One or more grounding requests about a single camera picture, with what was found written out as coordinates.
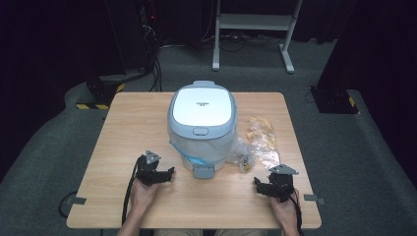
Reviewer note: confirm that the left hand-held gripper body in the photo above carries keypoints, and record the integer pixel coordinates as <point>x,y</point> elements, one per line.
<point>147,168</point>

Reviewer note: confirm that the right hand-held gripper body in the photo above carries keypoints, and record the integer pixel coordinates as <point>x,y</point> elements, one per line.
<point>282,182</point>

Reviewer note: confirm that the small clear wrapper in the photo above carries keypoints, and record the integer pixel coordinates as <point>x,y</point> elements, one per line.
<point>241,155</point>

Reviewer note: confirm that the clear yellow plastic bag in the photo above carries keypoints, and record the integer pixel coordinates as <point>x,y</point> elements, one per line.
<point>265,137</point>

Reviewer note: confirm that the clear trash bag liner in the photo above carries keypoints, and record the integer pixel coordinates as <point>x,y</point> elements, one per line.
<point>206,147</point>

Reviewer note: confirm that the white pedal trash can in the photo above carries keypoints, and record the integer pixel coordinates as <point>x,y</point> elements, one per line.
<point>203,108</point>

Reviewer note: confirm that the person's right hand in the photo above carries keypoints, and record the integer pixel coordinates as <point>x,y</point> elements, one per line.
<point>286,211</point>

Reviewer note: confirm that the person's left hand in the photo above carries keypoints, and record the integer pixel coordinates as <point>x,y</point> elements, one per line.
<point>141,196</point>

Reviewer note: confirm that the grey tape piece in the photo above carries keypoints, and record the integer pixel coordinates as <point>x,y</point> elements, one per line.
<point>313,198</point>

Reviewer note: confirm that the person's legs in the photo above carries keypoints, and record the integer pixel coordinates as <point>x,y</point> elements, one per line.
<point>209,232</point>

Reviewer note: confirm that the black stand base striped tape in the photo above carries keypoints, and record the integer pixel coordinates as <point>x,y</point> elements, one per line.
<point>101,95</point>

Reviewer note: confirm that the black equipment rack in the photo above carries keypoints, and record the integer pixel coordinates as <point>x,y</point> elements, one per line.
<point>147,32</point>

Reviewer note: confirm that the dark curtain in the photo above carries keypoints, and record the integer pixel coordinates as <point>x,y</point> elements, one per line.
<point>49,42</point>
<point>380,49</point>

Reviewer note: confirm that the white metal stand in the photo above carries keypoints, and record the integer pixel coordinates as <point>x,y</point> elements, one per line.
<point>254,22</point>

